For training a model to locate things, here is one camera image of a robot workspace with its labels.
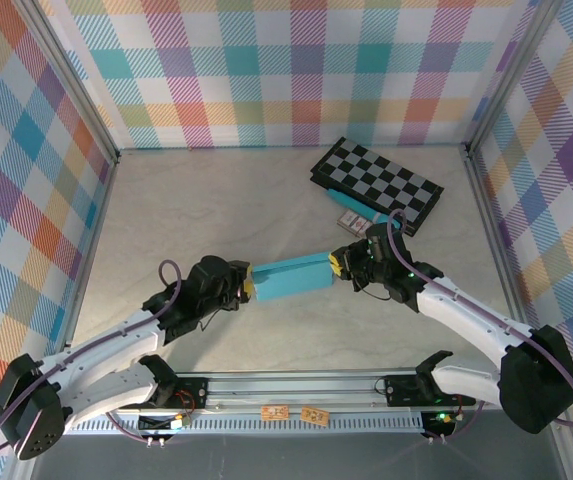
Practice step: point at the blue paper box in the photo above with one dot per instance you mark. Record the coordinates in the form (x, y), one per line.
(291, 282)

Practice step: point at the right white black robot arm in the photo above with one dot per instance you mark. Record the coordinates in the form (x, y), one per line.
(466, 315)

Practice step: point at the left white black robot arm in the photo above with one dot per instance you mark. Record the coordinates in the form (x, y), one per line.
(101, 345)

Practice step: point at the playing card box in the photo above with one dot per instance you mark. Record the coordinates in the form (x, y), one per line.
(353, 222)

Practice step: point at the teal tube with white band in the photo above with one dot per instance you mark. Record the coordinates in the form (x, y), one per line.
(351, 202)

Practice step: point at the folding black grey chessboard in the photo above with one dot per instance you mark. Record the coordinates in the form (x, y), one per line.
(376, 175)

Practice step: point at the wooden tag with print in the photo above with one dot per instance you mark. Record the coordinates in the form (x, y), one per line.
(313, 416)
(275, 413)

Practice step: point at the left black controller board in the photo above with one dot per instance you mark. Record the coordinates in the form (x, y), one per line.
(156, 425)

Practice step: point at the black controller board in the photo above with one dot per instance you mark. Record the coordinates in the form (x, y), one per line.
(441, 422)
(156, 425)

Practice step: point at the right black controller board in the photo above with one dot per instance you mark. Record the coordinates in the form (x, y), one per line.
(441, 422)

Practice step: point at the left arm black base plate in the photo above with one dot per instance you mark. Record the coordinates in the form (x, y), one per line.
(191, 392)

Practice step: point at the aluminium mounting rail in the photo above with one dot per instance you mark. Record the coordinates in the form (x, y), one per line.
(291, 390)

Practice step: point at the aluminium table side rail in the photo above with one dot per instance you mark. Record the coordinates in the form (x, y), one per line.
(102, 200)
(486, 200)

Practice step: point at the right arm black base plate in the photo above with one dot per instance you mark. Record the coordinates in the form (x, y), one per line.
(401, 390)

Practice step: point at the aluminium frame post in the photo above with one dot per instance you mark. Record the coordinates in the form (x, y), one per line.
(513, 75)
(73, 82)

